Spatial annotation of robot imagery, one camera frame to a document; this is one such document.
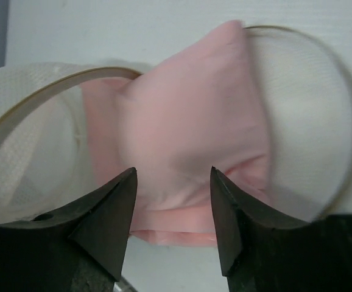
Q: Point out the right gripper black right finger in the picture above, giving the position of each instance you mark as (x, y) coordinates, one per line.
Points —
(262, 249)

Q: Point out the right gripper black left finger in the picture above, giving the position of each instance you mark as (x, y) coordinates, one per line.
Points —
(78, 247)

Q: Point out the round mesh laundry bag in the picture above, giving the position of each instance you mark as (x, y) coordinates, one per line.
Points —
(45, 160)

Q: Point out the pink bra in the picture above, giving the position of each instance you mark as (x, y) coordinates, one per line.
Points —
(196, 110)

